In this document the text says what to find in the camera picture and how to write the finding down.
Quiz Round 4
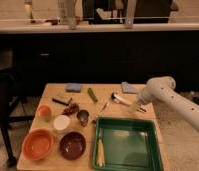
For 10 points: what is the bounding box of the dark purple bowl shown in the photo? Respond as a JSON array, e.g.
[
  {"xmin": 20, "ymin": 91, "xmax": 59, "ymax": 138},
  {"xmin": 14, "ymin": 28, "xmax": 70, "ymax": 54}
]
[{"xmin": 59, "ymin": 132, "xmax": 86, "ymax": 160}]

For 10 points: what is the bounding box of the white round container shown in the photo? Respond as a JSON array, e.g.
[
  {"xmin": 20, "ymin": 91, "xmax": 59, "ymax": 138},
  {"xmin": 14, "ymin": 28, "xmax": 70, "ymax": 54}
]
[{"xmin": 53, "ymin": 115, "xmax": 70, "ymax": 132}]

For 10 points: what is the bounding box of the brown dried food piece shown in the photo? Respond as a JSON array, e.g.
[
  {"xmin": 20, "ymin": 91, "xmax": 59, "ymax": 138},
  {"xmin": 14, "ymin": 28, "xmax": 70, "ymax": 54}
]
[{"xmin": 62, "ymin": 103, "xmax": 79, "ymax": 116}]

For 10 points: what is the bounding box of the green plastic tray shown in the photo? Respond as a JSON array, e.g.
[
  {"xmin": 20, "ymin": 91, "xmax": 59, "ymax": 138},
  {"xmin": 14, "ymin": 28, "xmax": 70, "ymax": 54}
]
[{"xmin": 92, "ymin": 117, "xmax": 164, "ymax": 171}]

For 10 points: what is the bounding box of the yellow corn cob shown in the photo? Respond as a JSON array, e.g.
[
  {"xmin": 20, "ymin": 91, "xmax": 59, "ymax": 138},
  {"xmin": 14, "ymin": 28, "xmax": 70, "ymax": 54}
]
[{"xmin": 97, "ymin": 139, "xmax": 105, "ymax": 167}]

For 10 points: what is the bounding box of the black rectangular bar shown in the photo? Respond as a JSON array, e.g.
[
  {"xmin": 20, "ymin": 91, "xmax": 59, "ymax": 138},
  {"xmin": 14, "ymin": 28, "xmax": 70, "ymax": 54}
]
[{"xmin": 52, "ymin": 98, "xmax": 71, "ymax": 106}]

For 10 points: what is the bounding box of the green cucumber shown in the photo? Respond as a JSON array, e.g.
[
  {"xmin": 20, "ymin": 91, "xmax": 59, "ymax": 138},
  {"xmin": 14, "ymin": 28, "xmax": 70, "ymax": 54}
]
[{"xmin": 88, "ymin": 88, "xmax": 98, "ymax": 103}]

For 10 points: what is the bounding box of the small metal cup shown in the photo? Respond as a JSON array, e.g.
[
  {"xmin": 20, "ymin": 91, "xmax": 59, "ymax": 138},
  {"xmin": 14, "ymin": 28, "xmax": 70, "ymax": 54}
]
[{"xmin": 77, "ymin": 110, "xmax": 89, "ymax": 127}]

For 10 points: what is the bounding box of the orange plastic cup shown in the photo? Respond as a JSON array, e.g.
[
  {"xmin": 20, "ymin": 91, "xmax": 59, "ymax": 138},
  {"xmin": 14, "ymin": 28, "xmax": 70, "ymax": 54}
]
[{"xmin": 38, "ymin": 105, "xmax": 52, "ymax": 122}]

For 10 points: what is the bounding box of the orange bowl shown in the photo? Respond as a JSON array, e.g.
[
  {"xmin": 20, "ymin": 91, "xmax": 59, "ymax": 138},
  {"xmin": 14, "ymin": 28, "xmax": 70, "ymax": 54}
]
[{"xmin": 22, "ymin": 129, "xmax": 54, "ymax": 161}]

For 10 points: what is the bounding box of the grey folded cloth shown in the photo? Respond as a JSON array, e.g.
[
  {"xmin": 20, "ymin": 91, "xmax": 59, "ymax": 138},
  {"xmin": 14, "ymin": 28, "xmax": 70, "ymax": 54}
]
[{"xmin": 121, "ymin": 82, "xmax": 138, "ymax": 94}]

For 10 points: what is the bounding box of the blue sponge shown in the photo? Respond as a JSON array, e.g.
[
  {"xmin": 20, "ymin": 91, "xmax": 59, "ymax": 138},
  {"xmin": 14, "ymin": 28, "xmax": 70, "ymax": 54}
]
[{"xmin": 66, "ymin": 83, "xmax": 82, "ymax": 93}]

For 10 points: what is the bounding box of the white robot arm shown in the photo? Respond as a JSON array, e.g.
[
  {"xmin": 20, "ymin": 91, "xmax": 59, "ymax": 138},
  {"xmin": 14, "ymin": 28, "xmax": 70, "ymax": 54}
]
[{"xmin": 129, "ymin": 76, "xmax": 199, "ymax": 132}]

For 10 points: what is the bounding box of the black chair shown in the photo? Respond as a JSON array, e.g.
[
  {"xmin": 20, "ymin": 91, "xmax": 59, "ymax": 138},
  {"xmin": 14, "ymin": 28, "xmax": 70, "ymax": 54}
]
[{"xmin": 0, "ymin": 71, "xmax": 34, "ymax": 167}]

